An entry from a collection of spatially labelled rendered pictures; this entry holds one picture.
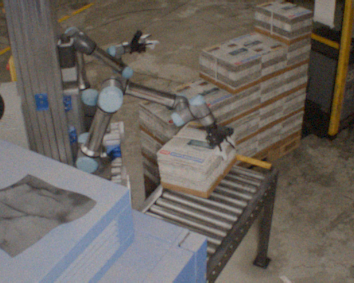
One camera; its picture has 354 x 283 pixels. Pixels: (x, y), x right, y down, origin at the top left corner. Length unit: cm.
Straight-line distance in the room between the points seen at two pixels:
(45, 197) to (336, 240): 275
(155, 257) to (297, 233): 240
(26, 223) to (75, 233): 13
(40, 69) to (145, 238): 155
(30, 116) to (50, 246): 184
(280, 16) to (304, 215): 153
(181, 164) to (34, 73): 95
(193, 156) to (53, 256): 156
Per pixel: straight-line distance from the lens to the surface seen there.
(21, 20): 274
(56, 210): 130
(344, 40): 425
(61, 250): 121
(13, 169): 150
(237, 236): 257
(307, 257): 360
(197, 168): 262
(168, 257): 144
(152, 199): 277
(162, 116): 340
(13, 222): 127
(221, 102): 357
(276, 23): 397
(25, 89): 290
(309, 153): 456
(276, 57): 387
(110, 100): 252
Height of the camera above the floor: 261
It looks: 34 degrees down
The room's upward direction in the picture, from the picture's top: 1 degrees counter-clockwise
